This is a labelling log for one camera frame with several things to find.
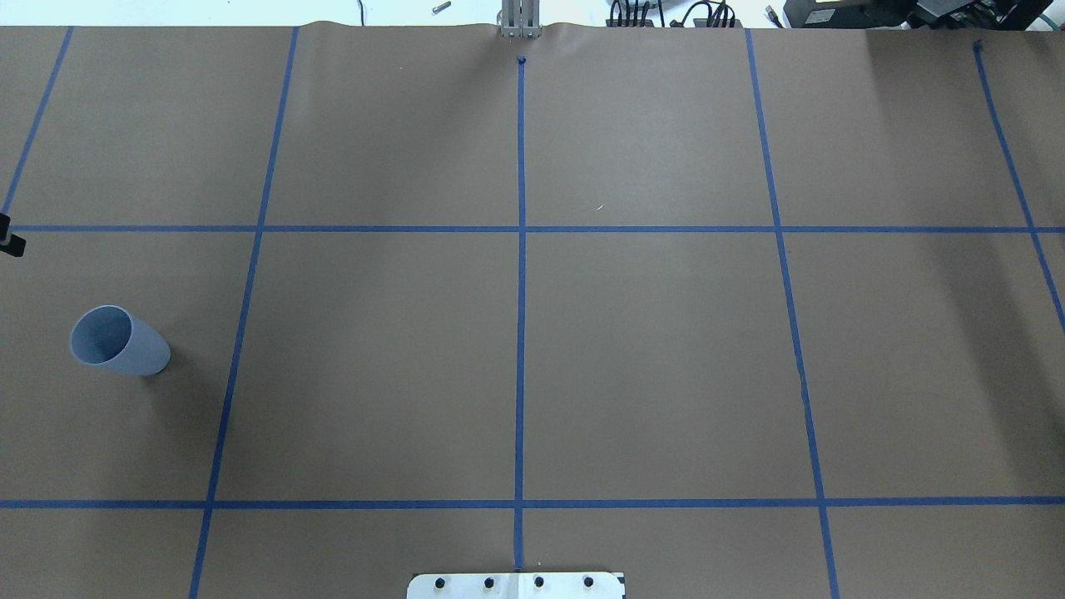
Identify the aluminium frame post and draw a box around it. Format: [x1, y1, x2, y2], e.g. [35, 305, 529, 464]
[498, 0, 542, 39]

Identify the brown paper table cover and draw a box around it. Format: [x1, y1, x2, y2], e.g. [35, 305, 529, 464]
[2, 23, 1063, 598]

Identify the black equipment on table edge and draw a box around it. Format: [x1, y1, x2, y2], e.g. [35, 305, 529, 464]
[783, 1, 1053, 31]

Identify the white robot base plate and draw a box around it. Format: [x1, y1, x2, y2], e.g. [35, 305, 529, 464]
[406, 572, 627, 598]

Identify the light blue plastic cup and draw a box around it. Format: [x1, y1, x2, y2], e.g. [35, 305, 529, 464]
[69, 304, 171, 378]

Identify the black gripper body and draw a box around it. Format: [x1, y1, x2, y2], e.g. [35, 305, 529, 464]
[0, 213, 27, 257]

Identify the black power strip with cables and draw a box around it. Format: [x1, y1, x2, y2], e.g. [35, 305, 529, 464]
[602, 1, 742, 29]

